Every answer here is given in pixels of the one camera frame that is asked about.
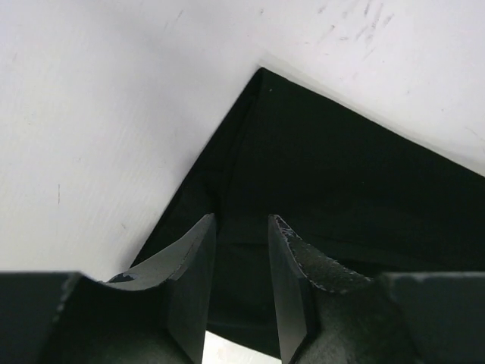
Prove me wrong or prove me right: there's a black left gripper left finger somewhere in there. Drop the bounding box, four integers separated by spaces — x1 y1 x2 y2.
1 215 216 363

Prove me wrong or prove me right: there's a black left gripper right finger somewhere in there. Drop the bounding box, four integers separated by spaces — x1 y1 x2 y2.
268 215 484 363

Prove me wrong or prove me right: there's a black daisy print t-shirt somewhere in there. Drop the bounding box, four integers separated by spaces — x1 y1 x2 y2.
136 68 484 357

